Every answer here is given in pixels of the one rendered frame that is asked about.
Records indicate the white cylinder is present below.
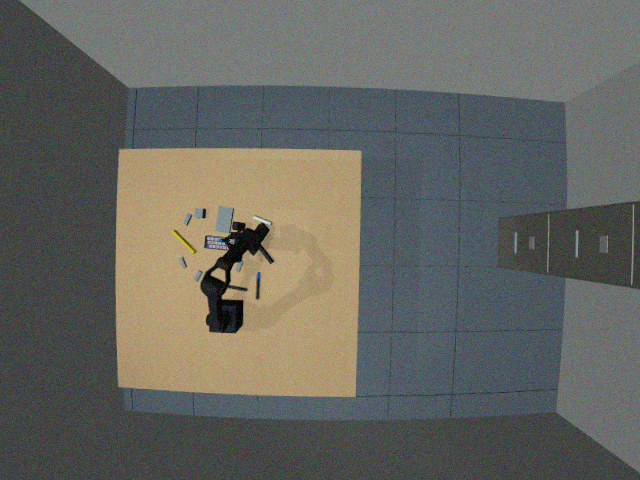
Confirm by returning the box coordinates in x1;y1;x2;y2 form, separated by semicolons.
253;215;272;226

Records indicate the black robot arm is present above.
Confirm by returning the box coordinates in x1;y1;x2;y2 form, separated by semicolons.
200;223;269;333

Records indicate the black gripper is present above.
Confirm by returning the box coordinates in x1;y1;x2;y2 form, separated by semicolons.
225;221;246;263

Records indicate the yellow cylinder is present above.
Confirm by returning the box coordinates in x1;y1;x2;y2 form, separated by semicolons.
172;230;196;254

